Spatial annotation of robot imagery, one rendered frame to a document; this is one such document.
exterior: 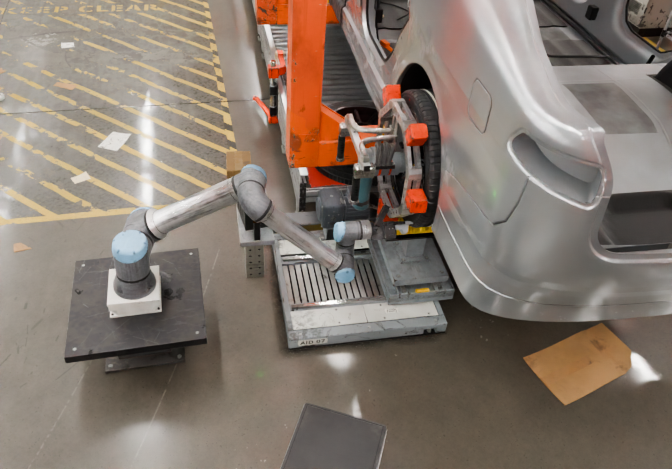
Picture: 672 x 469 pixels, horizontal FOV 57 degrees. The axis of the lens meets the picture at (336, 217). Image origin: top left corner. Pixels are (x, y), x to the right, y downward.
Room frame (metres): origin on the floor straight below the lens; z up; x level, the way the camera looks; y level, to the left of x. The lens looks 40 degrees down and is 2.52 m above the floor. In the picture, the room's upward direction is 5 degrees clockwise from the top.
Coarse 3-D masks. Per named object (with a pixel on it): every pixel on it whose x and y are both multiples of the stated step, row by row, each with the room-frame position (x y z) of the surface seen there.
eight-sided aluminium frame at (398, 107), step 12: (384, 108) 2.64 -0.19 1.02; (396, 108) 2.47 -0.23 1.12; (408, 108) 2.48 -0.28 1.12; (384, 120) 2.69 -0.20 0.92; (408, 120) 2.37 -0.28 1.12; (408, 156) 2.24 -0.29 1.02; (408, 168) 2.21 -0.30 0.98; (420, 168) 2.22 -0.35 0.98; (408, 180) 2.19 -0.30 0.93; (420, 180) 2.20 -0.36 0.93; (384, 192) 2.50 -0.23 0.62; (384, 204) 2.44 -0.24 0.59; (396, 204) 2.41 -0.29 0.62; (396, 216) 2.27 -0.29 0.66
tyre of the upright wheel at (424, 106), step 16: (416, 96) 2.50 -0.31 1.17; (416, 112) 2.45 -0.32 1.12; (432, 112) 2.39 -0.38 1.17; (432, 128) 2.31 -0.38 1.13; (432, 144) 2.25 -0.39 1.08; (432, 160) 2.21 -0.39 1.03; (432, 176) 2.18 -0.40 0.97; (432, 192) 2.16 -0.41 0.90; (432, 208) 2.16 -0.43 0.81; (416, 224) 2.22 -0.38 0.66
